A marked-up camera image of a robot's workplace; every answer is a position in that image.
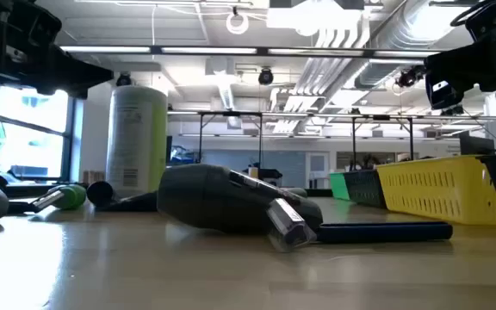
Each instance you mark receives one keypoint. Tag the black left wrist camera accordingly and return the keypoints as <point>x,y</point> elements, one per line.
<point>45,28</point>

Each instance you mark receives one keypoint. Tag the green travel bottle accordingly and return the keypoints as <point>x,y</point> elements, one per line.
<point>75,197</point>

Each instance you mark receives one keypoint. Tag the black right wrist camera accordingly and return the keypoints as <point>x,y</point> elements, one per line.
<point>488,22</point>

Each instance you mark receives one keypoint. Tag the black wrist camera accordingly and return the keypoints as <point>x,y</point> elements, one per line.
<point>488,22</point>
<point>45,28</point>

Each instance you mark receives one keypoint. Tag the yellow perforated basket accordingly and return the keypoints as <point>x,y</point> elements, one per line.
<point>437,191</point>

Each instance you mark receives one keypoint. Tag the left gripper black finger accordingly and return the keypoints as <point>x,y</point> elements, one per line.
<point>65,92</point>
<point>82,73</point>

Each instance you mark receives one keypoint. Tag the black aluminium table frame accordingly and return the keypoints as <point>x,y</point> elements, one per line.
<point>317,193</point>

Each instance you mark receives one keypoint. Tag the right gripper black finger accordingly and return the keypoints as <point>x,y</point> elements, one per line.
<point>463,64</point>
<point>444,92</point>

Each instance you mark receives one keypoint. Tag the black beam with light strips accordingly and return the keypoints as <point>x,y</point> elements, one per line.
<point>263,51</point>

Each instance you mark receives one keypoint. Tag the dark blue toiletry tube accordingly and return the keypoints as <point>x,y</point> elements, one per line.
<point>99,194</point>

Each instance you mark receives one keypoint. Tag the dark monitor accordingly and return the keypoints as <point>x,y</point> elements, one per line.
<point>476,145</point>

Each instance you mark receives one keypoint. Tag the green perforated basket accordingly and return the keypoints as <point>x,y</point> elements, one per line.
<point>338,186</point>

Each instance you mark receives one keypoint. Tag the black frame stand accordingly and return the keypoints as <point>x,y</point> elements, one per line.
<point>381,117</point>
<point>231,113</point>

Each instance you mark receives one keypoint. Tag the large window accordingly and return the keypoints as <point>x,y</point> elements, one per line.
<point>28,142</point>

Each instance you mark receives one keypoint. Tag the white door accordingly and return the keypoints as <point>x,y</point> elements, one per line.
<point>317,172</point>

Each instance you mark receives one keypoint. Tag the yellow cup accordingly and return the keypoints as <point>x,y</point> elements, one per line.
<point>253,173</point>

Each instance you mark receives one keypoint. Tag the white green wipes canister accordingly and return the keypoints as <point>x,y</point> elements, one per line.
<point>132,142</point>

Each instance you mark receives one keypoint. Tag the black hanging camera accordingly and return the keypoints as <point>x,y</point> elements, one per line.
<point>408,78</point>
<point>123,80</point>
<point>266,77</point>

